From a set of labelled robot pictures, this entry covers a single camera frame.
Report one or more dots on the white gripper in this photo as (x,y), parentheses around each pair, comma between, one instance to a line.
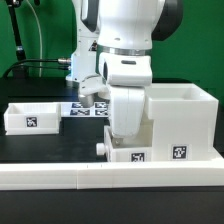
(126,109)

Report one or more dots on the white front drawer box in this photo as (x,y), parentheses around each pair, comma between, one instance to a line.
(134,149)

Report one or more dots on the white drawer box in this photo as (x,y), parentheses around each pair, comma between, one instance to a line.
(32,118)
(134,149)

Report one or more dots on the white drawer cabinet frame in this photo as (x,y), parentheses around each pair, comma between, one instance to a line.
(183,120)

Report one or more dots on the white marker tag plate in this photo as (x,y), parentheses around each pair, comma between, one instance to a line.
(75,109)

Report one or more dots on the white L-shaped fence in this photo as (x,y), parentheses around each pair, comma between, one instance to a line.
(41,176)

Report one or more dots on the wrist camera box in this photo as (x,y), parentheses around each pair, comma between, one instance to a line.
(120,70)

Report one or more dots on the black camera stand pole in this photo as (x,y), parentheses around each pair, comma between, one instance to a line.
(19,69)

